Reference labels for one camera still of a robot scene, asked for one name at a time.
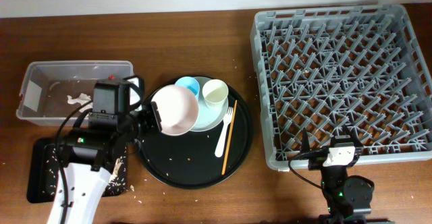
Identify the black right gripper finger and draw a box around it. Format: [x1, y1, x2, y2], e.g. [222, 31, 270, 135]
[342, 125, 362, 146]
[300, 128, 310, 152]

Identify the pink bowl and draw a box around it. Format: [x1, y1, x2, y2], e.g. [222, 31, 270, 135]
[151, 84, 199, 136]

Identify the white napkin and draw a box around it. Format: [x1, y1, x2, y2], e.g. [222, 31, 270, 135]
[67, 93, 92, 113]

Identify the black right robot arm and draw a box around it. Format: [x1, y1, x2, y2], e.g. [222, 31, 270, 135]
[300, 126, 375, 224]

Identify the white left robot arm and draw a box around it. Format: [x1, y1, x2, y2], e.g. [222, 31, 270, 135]
[48, 76, 161, 223]

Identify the grey dishwasher rack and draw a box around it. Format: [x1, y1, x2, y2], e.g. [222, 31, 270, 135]
[250, 5, 431, 171]

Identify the blue plastic cup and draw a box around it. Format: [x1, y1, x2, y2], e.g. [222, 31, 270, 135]
[175, 76, 200, 100]

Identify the light blue plate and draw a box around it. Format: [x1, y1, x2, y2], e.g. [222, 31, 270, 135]
[191, 76, 229, 132]

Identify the food leftovers pile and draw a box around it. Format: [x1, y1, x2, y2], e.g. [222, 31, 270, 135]
[38, 144, 127, 201]

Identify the cream plastic cup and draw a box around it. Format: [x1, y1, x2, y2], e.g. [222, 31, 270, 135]
[202, 79, 229, 110]

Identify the round black tray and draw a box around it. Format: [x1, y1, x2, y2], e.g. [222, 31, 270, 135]
[138, 86, 254, 190]

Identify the clear plastic bin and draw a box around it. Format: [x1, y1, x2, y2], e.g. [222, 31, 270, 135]
[16, 60, 134, 127]

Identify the white plastic fork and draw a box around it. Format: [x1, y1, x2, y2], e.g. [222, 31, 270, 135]
[215, 107, 234, 158]

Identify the wooden chopstick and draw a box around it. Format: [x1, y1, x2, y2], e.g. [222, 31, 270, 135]
[221, 100, 238, 175]

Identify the black rectangular tray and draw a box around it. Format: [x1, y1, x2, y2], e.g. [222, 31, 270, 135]
[26, 138, 128, 204]

